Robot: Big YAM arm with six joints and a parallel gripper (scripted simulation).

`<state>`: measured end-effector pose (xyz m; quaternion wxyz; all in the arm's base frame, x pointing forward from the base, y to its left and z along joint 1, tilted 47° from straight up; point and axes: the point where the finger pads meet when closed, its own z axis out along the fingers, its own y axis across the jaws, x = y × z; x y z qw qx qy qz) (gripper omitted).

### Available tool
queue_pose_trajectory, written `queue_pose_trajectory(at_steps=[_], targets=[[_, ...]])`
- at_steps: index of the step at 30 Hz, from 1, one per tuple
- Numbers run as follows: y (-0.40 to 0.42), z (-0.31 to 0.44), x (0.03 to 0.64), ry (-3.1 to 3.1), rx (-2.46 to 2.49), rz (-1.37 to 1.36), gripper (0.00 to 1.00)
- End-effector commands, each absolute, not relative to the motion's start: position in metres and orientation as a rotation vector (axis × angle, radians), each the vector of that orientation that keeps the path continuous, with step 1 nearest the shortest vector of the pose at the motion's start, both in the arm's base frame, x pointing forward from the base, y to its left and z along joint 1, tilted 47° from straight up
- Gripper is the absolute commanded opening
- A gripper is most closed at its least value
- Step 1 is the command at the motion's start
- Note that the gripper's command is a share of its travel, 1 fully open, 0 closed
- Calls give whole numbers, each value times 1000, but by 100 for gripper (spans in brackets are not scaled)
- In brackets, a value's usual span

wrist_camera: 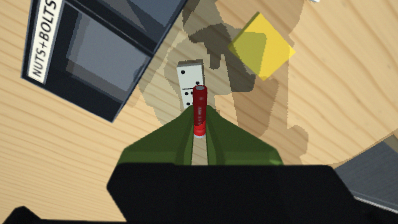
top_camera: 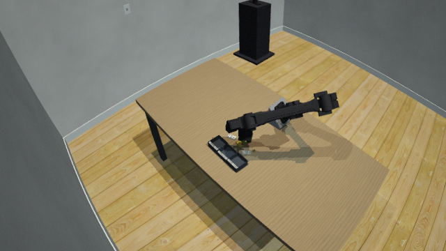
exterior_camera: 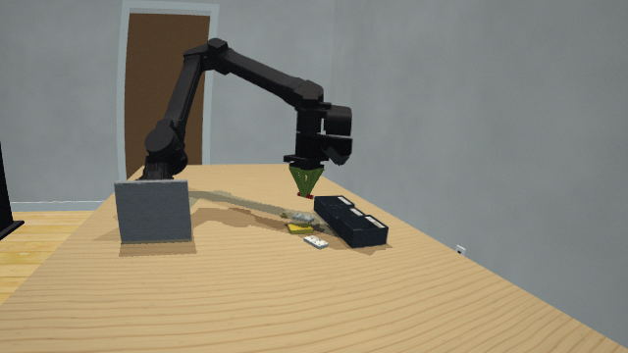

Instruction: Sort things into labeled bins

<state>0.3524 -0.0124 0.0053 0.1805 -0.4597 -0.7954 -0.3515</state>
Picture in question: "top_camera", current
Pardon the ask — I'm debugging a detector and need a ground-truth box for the dark blue rack of labelled bins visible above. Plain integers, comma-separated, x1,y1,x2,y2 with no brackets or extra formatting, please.
208,135,248,173

